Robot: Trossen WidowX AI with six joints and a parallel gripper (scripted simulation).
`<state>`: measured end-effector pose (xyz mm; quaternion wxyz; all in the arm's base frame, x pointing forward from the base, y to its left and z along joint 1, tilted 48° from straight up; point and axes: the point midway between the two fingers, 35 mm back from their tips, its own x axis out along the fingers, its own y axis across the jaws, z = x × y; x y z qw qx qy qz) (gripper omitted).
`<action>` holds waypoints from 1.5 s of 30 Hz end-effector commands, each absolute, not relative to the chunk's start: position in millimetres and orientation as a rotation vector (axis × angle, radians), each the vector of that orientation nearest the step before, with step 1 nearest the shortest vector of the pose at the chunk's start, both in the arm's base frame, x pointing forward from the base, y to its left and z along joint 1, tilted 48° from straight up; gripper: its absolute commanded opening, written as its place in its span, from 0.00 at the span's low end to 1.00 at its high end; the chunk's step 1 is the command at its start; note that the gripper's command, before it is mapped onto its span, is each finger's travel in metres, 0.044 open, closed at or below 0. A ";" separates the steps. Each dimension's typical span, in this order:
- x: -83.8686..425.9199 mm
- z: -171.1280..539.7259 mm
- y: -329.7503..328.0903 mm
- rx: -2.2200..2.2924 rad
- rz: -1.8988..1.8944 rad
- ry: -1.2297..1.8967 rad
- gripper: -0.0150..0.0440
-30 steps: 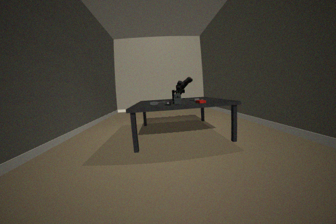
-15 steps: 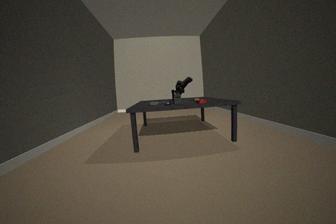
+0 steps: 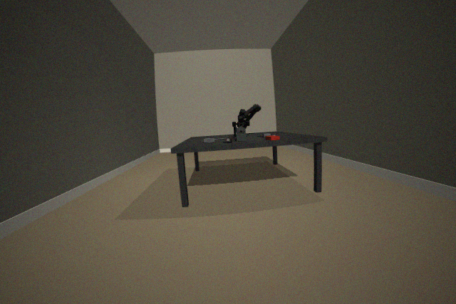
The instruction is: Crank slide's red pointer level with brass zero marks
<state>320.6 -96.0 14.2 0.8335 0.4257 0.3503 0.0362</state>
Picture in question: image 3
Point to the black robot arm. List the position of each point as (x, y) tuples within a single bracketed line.
[(244, 115)]

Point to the red block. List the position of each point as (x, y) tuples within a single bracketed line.
[(272, 137)]

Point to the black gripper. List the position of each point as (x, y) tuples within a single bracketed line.
[(241, 122)]

